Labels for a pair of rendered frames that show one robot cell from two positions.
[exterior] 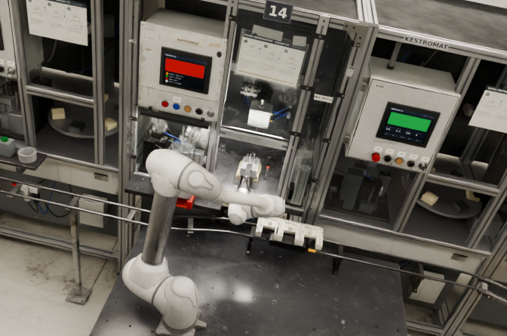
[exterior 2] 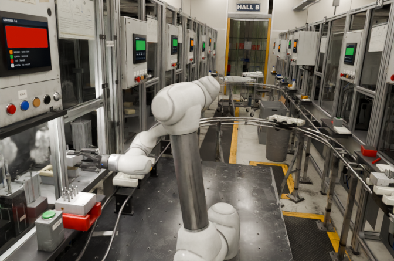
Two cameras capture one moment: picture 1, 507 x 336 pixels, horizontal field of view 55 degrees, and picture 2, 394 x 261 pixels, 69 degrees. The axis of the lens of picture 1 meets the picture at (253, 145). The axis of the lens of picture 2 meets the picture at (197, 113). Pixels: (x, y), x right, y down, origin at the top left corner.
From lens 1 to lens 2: 2.24 m
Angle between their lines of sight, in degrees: 78
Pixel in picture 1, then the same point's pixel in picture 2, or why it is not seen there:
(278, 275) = (159, 199)
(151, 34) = not seen: outside the picture
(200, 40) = not seen: outside the picture
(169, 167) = (194, 90)
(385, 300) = not seen: hidden behind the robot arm
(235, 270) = (153, 222)
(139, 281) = (217, 246)
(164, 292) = (227, 226)
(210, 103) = (53, 82)
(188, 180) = (214, 85)
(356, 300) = not seen: hidden behind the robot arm
